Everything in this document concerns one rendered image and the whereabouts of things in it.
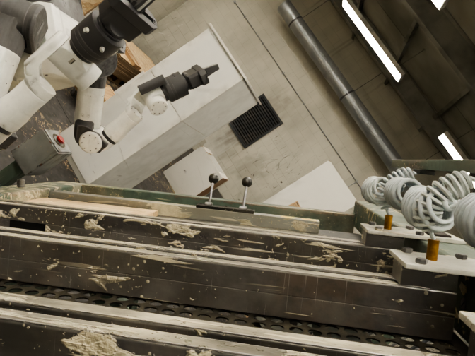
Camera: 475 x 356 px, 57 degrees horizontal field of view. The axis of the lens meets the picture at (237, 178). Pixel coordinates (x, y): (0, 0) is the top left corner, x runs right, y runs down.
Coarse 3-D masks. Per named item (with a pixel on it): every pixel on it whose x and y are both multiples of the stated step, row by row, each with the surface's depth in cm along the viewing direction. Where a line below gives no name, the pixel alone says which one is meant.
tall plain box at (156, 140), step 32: (160, 64) 385; (192, 64) 379; (224, 64) 374; (128, 96) 388; (192, 96) 377; (224, 96) 382; (256, 96) 423; (160, 128) 380; (192, 128) 411; (96, 160) 390; (128, 160) 392; (160, 160) 444
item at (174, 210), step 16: (64, 192) 156; (144, 208) 152; (160, 208) 151; (176, 208) 150; (192, 208) 150; (240, 224) 148; (256, 224) 147; (272, 224) 147; (288, 224) 146; (304, 224) 145
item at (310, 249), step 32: (0, 224) 100; (32, 224) 99; (64, 224) 98; (96, 224) 97; (128, 224) 96; (160, 224) 95; (192, 224) 96; (384, 224) 93; (256, 256) 93; (288, 256) 92; (320, 256) 92; (352, 256) 91; (384, 256) 90
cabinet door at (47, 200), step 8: (32, 200) 144; (40, 200) 146; (48, 200) 147; (56, 200) 149; (64, 200) 151; (88, 208) 140; (96, 208) 141; (104, 208) 143; (112, 208) 144; (120, 208) 144; (128, 208) 146; (136, 208) 148
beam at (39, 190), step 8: (32, 184) 161; (40, 184) 164; (48, 184) 166; (56, 184) 169; (64, 184) 172; (72, 184) 175; (80, 184) 179; (0, 192) 132; (8, 192) 134; (16, 192) 137; (24, 192) 141; (32, 192) 145; (40, 192) 150; (48, 192) 155; (16, 200) 137; (24, 200) 141
